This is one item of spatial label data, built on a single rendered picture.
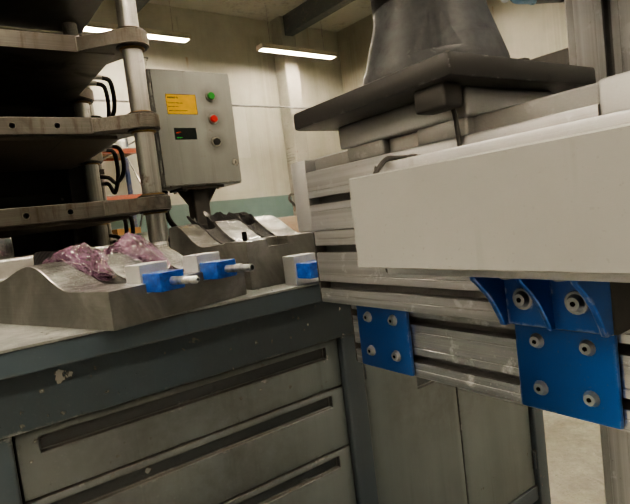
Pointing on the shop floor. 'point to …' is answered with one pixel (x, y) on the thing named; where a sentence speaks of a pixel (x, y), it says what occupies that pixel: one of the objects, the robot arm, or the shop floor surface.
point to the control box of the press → (194, 136)
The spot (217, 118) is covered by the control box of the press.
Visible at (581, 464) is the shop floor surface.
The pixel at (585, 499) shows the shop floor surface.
